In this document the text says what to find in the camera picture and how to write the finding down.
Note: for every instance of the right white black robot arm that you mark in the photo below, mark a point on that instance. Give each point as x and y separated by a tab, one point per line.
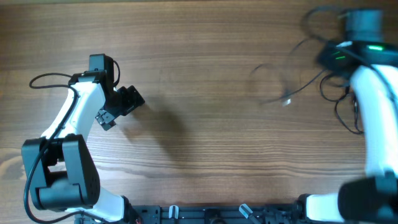
370	66

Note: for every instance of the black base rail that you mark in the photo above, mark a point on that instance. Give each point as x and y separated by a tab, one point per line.
266	214

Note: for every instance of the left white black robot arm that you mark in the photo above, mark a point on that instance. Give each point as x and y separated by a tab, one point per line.
61	174

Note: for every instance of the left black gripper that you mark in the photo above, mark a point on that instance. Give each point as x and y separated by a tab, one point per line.
132	99

